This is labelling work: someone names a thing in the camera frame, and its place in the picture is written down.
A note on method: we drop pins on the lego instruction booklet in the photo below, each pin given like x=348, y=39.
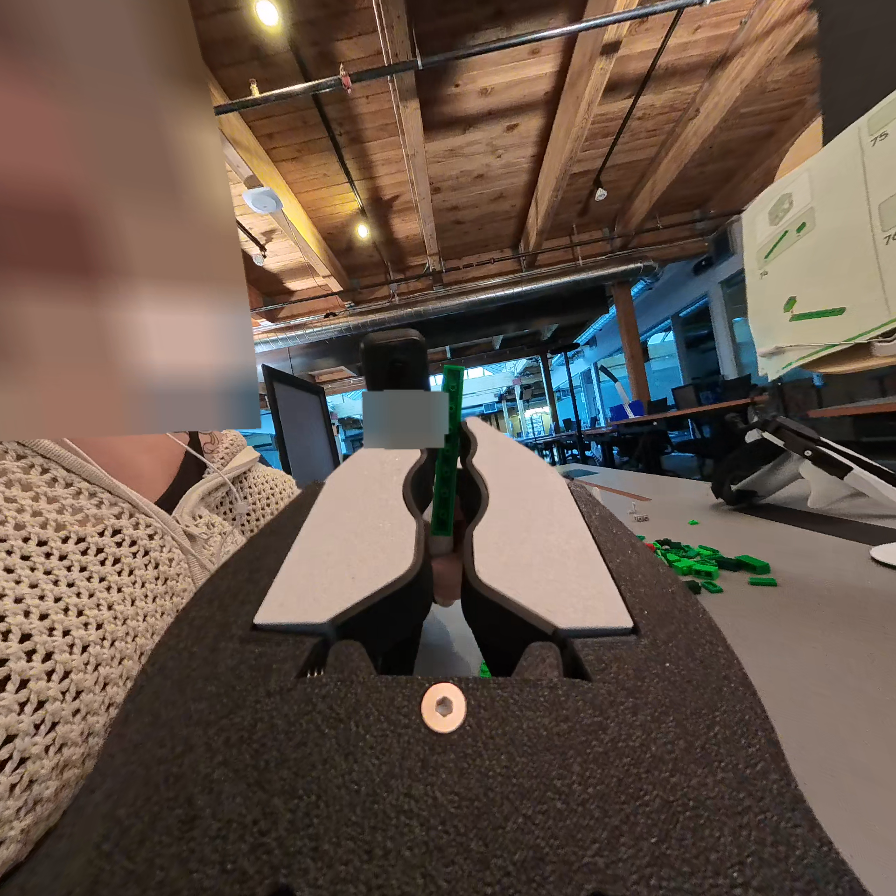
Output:
x=826, y=280

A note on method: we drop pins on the small white lego piece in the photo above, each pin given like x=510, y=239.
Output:
x=638, y=516

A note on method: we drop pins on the person in knitted sweater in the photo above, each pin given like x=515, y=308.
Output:
x=84, y=595

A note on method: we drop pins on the wooden column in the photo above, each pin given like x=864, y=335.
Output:
x=630, y=336

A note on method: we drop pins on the person's left hand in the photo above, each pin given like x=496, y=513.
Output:
x=446, y=567

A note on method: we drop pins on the row of office desks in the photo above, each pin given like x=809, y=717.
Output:
x=665, y=420

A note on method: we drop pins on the black monitor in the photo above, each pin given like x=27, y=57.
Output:
x=304, y=427

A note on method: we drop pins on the silver ventilation duct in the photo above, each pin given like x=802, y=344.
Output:
x=455, y=301

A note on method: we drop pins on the long green lego plate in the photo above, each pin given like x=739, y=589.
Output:
x=444, y=490

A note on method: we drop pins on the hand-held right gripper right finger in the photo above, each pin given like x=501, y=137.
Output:
x=539, y=546

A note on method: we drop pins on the white smoke detector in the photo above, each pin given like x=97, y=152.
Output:
x=262, y=201

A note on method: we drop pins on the pile of loose lego pieces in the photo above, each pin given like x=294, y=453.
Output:
x=700, y=560

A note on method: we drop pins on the black ceiling pipe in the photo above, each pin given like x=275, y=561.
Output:
x=420, y=63

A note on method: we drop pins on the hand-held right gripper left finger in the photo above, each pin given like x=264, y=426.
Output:
x=350, y=546

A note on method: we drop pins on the clear book stand white base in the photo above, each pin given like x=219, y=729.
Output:
x=885, y=553

